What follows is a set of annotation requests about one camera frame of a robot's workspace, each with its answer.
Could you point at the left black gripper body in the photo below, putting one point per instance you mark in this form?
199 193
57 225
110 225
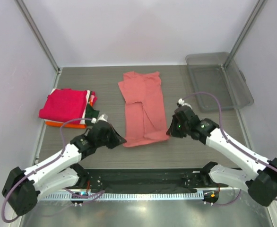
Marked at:
105 141

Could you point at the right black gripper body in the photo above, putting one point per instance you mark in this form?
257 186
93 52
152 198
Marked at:
181 129

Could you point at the clear plastic bin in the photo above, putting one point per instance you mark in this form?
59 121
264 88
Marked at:
215 73

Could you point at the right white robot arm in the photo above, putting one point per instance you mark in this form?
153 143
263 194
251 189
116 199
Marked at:
256 175

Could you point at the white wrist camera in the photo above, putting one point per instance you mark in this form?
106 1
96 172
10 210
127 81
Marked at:
181 102
102 117

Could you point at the slotted white cable duct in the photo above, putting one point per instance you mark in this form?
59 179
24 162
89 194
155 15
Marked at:
66 196

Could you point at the salmon pink t shirt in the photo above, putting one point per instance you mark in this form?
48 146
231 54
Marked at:
145 117

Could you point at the magenta t shirt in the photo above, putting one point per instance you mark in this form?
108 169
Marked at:
66 105

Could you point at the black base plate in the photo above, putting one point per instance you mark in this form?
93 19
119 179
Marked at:
145 181

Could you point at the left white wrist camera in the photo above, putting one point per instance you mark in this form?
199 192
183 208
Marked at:
102 117

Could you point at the green t shirt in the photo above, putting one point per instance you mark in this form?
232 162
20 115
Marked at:
90 112

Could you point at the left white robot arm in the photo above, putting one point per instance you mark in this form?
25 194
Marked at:
24 188

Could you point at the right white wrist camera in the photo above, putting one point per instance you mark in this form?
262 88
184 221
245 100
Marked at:
181 102

